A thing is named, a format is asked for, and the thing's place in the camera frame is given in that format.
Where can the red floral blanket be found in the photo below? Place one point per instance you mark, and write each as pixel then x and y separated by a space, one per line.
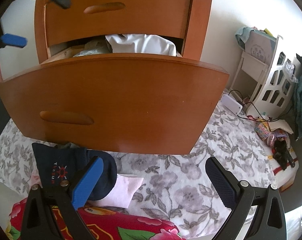
pixel 102 223

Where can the white power box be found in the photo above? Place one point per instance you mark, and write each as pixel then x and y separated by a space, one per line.
pixel 231 104

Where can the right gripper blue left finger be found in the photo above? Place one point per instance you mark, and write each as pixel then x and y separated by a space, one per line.
pixel 85 182

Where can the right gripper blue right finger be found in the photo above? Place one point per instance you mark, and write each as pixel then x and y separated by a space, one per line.
pixel 223 181

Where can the white garment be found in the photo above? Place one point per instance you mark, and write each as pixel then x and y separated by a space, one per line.
pixel 141 43

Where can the wooden drawer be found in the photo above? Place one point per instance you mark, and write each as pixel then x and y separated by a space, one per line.
pixel 87 18
pixel 130 103

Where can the wooden nightstand cabinet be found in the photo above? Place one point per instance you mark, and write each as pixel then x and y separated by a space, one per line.
pixel 189 47

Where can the white toy dollhouse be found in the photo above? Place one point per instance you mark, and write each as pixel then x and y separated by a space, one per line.
pixel 263 79

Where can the pile of toys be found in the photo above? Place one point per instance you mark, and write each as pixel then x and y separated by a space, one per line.
pixel 277 140

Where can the dark navy socks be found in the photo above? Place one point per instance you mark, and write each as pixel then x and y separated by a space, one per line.
pixel 57 164

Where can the pink cloth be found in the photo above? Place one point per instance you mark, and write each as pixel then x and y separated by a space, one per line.
pixel 122 193

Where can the grey floral bed sheet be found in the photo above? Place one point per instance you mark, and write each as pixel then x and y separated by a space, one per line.
pixel 174 187

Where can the light green cloth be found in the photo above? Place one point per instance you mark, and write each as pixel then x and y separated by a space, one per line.
pixel 94 47

